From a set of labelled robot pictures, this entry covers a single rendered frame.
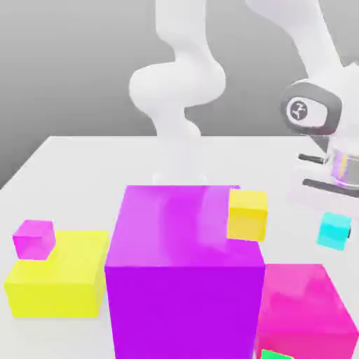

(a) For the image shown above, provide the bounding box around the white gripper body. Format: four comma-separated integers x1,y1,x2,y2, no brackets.
287,167,359,219

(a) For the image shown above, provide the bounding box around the small magenta cube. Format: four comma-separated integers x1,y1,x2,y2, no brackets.
12,219,57,262

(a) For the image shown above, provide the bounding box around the small green cube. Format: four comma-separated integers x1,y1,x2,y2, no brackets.
260,348,294,359

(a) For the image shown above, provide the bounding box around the small cyan cube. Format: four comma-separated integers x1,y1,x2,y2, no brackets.
316,212,352,252

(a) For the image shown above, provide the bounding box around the large yellow box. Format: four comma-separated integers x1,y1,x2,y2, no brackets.
3,230,111,319

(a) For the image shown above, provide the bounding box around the large purple box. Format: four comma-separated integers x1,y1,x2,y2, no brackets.
104,184,266,359

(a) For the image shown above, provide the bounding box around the large pink box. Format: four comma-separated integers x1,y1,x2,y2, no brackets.
254,263,359,359

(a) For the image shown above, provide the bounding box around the small yellow cube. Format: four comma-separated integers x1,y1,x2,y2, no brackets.
226,189,268,243

